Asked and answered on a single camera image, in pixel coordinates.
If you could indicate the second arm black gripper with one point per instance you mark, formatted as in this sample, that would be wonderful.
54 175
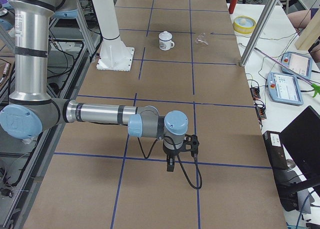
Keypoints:
170 154

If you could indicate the second grey blue robot arm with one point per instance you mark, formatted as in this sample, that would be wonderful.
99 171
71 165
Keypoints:
32 110

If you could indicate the white blue-rimmed enamel mug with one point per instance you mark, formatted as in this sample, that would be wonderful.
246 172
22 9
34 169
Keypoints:
166 43

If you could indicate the near teach pendant tablet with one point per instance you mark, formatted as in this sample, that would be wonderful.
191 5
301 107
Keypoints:
284 88

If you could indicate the teach pendant tablet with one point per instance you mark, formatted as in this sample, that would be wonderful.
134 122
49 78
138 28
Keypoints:
284 88
300 64

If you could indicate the yellow round container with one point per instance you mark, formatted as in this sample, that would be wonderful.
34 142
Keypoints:
244 24

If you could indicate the metal reacher grabber stick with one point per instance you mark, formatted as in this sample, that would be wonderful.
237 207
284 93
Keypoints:
313 85

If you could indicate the far teach pendant tablet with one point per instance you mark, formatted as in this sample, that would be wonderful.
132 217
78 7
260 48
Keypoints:
300 64

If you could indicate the red cylinder tube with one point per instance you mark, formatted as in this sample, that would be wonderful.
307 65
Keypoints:
232 6

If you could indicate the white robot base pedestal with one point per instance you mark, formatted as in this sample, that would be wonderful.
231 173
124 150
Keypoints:
114 55

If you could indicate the aluminium frame post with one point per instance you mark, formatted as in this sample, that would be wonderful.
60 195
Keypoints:
262 21

